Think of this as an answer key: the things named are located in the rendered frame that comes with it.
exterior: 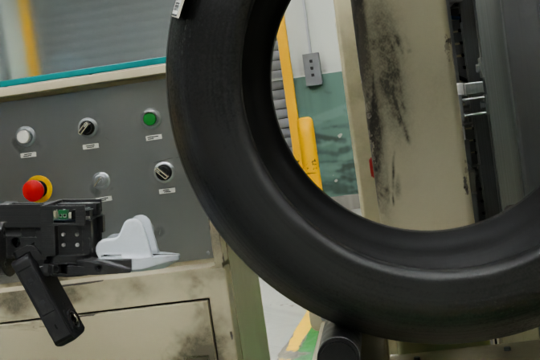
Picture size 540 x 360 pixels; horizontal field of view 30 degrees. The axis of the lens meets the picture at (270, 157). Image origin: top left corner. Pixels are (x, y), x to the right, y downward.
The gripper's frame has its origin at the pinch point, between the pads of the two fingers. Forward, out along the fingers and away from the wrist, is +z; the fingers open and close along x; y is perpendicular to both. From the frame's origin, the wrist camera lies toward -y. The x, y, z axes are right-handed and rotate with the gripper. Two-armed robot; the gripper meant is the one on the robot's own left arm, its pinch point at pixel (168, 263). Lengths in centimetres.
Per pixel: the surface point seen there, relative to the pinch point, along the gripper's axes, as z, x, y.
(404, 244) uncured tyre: 27.2, 15.8, -0.3
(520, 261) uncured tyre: 37.9, -12.1, 2.2
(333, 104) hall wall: -26, 909, 6
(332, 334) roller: 19.1, -7.9, -6.2
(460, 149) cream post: 35.1, 27.0, 11.1
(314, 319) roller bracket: 14.9, 24.4, -12.0
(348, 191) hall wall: -12, 909, -84
